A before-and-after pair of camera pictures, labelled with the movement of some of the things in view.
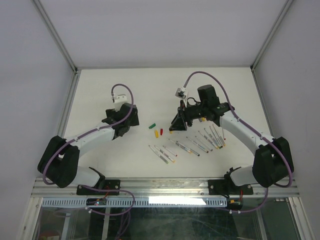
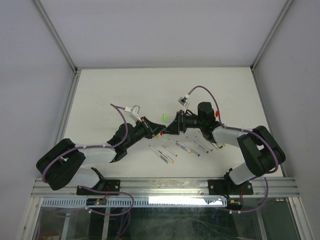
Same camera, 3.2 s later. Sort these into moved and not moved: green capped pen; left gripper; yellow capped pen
Moved: left gripper
Not moved: yellow capped pen; green capped pen
